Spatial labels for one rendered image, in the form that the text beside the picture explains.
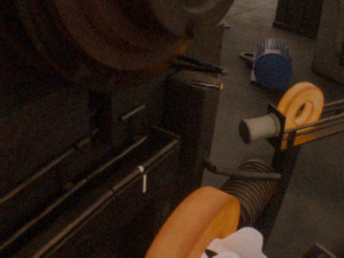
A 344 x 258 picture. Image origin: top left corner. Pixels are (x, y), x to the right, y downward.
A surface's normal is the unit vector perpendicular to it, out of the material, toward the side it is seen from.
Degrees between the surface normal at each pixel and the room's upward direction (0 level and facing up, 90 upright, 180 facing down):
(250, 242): 87
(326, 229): 0
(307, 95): 89
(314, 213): 0
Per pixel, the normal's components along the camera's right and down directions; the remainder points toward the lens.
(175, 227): -0.17, -0.62
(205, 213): 0.02, -0.82
